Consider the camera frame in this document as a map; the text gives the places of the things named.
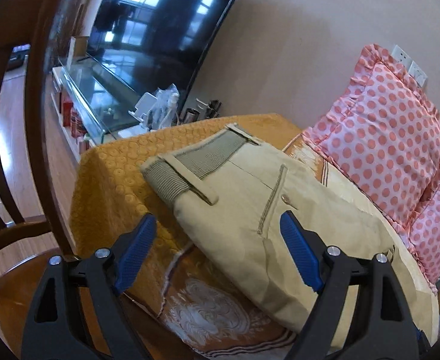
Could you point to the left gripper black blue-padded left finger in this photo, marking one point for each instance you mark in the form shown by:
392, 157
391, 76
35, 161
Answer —
56, 325

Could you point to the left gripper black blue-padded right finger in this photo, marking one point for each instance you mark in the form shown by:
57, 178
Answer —
381, 327

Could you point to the beige khaki pants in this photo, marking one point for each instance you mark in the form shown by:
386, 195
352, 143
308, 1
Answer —
227, 190

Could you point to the dark wooden chair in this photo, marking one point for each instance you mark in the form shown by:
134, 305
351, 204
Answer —
32, 229

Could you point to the pink polka dot lower pillow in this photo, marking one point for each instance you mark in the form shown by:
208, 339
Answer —
424, 231

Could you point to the pink polka dot pillow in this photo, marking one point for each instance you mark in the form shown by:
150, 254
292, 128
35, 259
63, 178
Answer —
383, 134
424, 231

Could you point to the orange yellow patterned bedspread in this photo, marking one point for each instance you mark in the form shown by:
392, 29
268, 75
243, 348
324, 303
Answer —
129, 194

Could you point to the pink polka dot upper pillow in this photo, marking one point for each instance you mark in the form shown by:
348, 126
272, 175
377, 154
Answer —
383, 134

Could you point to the glass top TV cabinet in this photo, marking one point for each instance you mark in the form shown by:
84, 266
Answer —
84, 108

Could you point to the white plastic bag clutter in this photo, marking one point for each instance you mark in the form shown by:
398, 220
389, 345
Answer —
157, 111

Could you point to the dark metal cups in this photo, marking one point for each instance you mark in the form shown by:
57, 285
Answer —
201, 111

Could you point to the large black television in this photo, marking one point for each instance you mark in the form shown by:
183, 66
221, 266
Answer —
135, 47

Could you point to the white wall power outlets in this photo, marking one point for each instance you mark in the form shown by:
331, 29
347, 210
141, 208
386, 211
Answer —
412, 67

